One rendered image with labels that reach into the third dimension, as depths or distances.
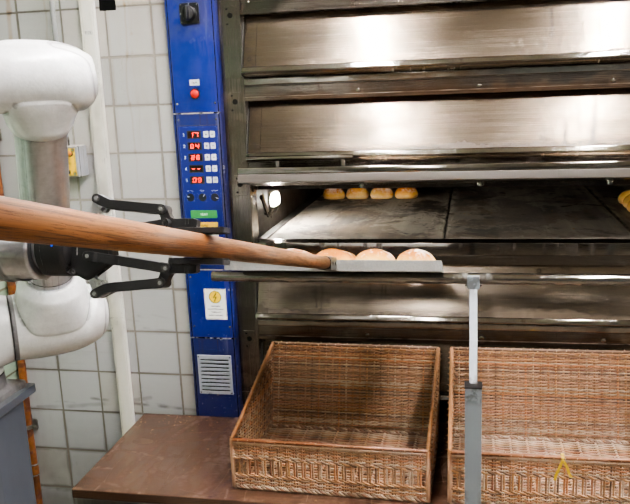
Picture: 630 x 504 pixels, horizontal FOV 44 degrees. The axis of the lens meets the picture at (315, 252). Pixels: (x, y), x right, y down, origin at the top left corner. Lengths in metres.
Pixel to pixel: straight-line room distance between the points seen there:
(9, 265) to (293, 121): 1.56
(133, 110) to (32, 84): 1.09
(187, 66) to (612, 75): 1.26
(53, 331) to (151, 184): 0.89
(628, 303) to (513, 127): 0.63
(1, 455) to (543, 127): 1.68
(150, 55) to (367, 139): 0.74
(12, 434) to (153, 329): 0.89
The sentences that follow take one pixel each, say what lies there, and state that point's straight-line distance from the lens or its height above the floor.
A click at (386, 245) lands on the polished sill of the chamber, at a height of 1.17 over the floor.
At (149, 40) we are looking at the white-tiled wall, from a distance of 2.58.
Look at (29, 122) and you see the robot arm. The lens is 1.58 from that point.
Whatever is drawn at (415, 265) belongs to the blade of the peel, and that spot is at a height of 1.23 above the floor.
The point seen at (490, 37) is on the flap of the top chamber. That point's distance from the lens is 2.38.
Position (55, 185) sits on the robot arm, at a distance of 1.67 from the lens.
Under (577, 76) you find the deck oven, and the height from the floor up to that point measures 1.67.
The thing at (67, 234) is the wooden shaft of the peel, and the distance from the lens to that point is 0.62.
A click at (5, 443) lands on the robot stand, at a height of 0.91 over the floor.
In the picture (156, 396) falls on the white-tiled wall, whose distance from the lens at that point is 2.82.
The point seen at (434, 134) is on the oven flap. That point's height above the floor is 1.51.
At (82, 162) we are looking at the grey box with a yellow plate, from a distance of 2.66.
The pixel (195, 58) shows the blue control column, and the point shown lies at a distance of 2.49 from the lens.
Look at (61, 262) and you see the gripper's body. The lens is 1.00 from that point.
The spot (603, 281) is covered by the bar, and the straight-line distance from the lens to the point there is 2.10.
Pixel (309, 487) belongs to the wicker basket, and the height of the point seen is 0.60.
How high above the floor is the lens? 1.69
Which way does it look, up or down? 12 degrees down
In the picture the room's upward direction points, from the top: 2 degrees counter-clockwise
